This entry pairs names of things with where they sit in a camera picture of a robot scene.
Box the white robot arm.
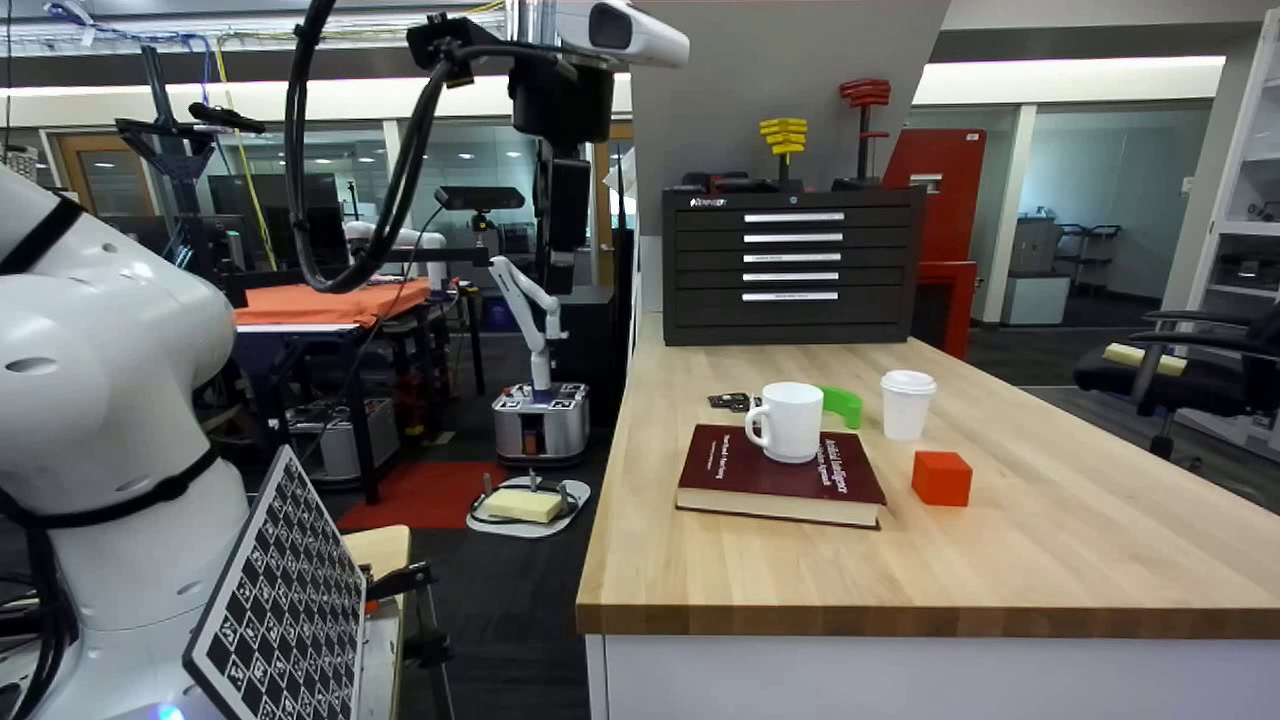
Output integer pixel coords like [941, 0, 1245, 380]
[0, 169, 355, 720]

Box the white ceramic mug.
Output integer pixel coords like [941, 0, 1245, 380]
[745, 380, 826, 463]

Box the black packet on table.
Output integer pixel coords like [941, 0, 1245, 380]
[709, 393, 755, 412]

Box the dark drawer tool chest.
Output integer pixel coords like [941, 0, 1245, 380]
[664, 191, 924, 343]

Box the dark red hardcover book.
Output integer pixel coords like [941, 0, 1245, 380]
[678, 425, 888, 529]

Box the yellow sponge on tray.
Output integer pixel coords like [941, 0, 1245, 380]
[482, 490, 565, 526]

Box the green curved plastic piece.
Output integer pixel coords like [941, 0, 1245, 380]
[826, 385, 865, 429]

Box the white paper cup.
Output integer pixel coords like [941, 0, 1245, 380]
[880, 369, 938, 440]

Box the orange cube block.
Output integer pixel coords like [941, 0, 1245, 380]
[912, 453, 974, 510]

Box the red cabinet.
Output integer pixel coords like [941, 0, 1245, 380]
[888, 130, 983, 358]

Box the orange topped table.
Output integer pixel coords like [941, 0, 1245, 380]
[236, 281, 433, 334]

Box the checkerboard calibration board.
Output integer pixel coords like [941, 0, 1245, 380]
[184, 448, 366, 720]

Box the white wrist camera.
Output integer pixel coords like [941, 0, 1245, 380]
[554, 0, 693, 70]

